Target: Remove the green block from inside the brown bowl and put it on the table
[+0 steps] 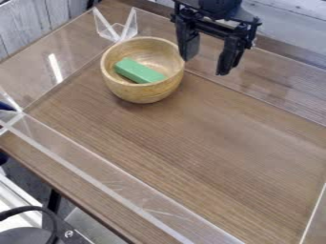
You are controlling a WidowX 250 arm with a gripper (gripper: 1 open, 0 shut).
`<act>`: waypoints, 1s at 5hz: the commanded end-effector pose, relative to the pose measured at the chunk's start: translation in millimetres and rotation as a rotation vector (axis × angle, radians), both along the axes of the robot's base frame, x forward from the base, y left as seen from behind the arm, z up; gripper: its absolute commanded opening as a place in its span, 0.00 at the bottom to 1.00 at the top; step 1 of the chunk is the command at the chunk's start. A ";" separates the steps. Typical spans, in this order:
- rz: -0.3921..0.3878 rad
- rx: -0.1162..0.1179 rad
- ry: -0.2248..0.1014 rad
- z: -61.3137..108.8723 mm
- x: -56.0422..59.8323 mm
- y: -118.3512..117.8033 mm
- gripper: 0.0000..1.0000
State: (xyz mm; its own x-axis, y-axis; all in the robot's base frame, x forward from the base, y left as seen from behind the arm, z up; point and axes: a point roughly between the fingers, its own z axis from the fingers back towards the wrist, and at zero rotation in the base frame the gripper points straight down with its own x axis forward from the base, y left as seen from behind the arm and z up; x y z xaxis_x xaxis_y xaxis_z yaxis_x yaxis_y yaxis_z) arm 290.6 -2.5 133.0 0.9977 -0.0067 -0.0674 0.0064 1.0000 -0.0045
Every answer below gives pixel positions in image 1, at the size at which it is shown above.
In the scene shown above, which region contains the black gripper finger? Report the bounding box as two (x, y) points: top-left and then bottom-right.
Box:
(217, 37), (245, 75)
(177, 15), (201, 61)

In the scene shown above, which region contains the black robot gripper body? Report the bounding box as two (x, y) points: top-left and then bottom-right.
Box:
(171, 0), (262, 49)

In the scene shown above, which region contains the brown wooden bowl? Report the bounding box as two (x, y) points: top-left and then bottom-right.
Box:
(100, 36), (185, 104)

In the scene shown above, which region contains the green rectangular block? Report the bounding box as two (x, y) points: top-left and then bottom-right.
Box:
(114, 58), (167, 84)

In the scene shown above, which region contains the blue object at left edge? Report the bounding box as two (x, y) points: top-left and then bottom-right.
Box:
(0, 101), (15, 111)

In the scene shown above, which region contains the black table leg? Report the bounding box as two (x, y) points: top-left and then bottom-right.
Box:
(47, 190), (62, 214)

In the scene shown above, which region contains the black cable loop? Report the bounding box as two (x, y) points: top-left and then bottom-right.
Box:
(0, 205), (60, 244)

